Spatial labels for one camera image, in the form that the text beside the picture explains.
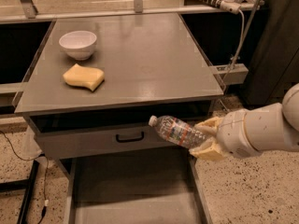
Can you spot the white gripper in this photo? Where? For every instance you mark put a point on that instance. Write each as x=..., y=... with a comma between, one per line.
x=232, y=134

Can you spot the clear plastic water bottle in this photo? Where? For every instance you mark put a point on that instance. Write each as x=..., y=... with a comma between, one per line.
x=178, y=132

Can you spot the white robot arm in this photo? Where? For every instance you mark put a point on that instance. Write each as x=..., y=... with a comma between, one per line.
x=248, y=133

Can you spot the open grey middle drawer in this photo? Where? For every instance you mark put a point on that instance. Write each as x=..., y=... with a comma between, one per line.
x=150, y=186

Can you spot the grey drawer cabinet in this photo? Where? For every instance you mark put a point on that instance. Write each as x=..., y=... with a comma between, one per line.
x=152, y=67

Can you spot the grey top drawer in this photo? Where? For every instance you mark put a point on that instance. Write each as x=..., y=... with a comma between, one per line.
x=94, y=141

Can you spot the dark cabinet at right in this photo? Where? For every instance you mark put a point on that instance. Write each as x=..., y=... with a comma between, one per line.
x=274, y=66

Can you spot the yellow sponge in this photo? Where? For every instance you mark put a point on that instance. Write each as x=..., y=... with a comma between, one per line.
x=86, y=77

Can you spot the white power strip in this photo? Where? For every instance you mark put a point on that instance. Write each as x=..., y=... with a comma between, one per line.
x=226, y=5

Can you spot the white ceramic bowl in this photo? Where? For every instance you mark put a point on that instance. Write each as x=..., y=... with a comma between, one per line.
x=79, y=45

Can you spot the black drawer handle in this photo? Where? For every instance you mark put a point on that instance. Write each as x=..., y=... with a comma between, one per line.
x=128, y=138

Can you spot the grey metal side bracket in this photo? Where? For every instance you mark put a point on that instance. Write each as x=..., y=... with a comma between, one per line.
x=229, y=76

